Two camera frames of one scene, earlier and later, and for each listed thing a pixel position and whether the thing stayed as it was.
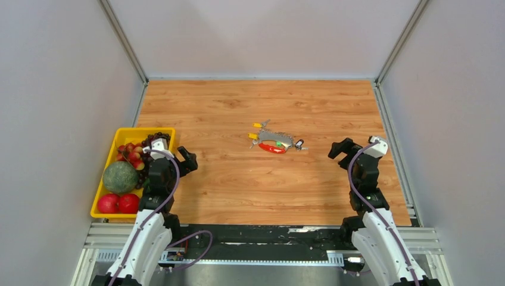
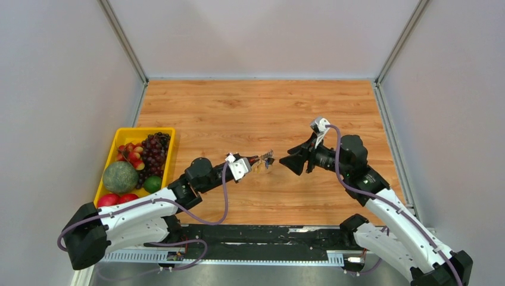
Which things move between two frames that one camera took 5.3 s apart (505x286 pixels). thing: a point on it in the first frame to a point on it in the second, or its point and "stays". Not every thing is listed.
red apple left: (109, 204) stays
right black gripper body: (348, 148) to (320, 157)
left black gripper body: (186, 166) to (238, 157)
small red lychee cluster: (131, 152) stays
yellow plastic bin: (125, 135) stays
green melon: (119, 177) stays
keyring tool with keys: (274, 142) to (267, 158)
